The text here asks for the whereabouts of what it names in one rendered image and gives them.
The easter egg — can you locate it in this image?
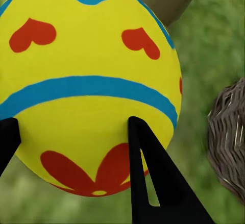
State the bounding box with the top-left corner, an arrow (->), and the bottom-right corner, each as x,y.
0,0 -> 182,197

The wicker basket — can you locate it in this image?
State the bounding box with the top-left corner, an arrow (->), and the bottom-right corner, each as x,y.
207,75 -> 245,207

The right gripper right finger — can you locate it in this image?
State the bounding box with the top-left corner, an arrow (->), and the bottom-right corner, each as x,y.
129,116 -> 215,224

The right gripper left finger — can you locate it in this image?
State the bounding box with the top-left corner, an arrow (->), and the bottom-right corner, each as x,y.
0,118 -> 21,176

